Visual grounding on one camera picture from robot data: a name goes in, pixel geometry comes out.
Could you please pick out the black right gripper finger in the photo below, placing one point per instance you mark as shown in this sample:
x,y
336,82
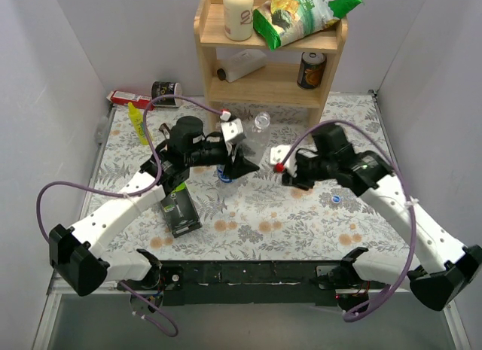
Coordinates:
x,y
288,179
302,184

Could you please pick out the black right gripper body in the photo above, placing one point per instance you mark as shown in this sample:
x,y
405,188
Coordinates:
x,y
297,173

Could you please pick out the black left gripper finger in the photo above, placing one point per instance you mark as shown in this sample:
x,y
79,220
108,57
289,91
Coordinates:
x,y
236,168
247,158

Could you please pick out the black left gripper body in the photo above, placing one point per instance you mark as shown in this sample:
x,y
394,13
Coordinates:
x,y
232,162

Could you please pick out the clear plastic bottle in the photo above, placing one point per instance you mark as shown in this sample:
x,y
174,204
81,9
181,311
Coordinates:
x,y
258,133

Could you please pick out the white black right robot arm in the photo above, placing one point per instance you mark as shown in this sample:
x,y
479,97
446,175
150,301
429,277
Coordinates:
x,y
438,266

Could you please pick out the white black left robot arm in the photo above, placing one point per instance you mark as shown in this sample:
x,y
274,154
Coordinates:
x,y
79,253

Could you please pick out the small blue-label water bottle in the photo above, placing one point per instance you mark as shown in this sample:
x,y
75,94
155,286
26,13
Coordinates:
x,y
227,187

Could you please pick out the yellow squeeze bottle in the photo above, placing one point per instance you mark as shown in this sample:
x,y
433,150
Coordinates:
x,y
137,120

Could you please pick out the lying white bottle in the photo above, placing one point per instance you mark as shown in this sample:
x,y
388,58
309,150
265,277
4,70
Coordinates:
x,y
241,64

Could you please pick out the cream lotion bottle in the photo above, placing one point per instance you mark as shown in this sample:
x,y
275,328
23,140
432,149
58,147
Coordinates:
x,y
238,19

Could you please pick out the floral table cloth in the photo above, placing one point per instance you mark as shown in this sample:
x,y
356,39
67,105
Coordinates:
x,y
264,220

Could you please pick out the brown chocolate bar wrapper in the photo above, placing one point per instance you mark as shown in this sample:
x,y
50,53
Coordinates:
x,y
165,130

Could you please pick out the black green razor box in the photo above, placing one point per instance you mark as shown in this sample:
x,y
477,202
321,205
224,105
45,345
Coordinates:
x,y
180,212

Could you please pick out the black white paper cup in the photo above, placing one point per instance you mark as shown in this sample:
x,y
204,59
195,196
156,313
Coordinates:
x,y
166,94

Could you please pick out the red white toothpaste box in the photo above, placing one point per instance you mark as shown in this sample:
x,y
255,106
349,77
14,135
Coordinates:
x,y
118,97

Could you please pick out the wooden two-tier shelf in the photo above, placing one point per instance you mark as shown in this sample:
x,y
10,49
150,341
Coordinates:
x,y
275,83

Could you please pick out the dark tin can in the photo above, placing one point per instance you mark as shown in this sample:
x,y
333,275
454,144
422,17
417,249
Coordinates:
x,y
312,66

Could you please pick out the green chips bag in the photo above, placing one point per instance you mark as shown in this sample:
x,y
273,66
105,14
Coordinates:
x,y
281,22

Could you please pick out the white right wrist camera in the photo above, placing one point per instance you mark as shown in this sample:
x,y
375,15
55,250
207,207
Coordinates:
x,y
282,159

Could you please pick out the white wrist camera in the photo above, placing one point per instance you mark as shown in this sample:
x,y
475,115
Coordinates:
x,y
233,131
282,159

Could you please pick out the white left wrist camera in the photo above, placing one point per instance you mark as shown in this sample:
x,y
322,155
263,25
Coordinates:
x,y
233,131

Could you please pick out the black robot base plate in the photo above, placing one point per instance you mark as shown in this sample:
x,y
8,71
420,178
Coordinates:
x,y
320,283

